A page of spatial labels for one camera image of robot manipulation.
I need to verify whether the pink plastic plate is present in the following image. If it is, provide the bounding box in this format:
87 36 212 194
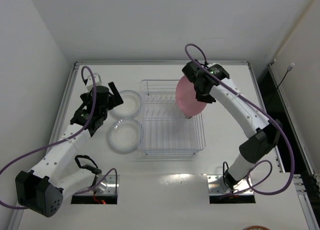
175 76 207 117

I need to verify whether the green rimmed white plate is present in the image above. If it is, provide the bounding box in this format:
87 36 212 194
185 115 193 120

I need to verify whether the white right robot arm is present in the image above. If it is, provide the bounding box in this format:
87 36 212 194
182 61 281 190

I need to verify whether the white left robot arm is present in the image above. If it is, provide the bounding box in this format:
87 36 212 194
15 82 124 218

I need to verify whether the far blue rimmed glass plate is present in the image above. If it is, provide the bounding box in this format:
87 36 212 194
111 90 142 118

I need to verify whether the blue rimmed glass plate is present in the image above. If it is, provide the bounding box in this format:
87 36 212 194
111 90 142 118
107 118 143 155

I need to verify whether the near blue rimmed glass plate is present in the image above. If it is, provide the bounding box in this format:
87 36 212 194
107 118 143 155

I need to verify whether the orange rimmed round object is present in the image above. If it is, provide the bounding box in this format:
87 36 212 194
243 225 270 230

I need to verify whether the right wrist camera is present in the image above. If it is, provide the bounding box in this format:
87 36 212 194
182 61 203 83

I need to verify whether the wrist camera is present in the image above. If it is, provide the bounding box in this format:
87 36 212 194
182 61 203 83
84 72 102 92

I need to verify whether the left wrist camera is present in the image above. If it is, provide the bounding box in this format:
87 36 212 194
84 72 102 92

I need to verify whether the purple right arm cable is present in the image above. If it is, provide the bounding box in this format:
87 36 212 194
184 43 296 198

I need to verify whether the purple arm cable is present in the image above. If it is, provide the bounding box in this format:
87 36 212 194
184 43 296 198
0 65 118 210

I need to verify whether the white wire dish rack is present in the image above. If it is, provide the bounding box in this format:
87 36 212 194
137 79 206 157

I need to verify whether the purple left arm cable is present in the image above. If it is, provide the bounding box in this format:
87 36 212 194
0 65 118 210

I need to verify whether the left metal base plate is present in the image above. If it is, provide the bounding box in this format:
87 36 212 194
74 175 120 197

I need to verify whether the metal base plate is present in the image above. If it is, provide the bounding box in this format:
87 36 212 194
74 175 120 197
206 174 254 196

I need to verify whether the black hanging usb cable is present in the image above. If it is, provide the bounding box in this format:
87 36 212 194
276 62 296 91

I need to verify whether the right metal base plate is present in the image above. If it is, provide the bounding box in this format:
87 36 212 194
206 174 254 196

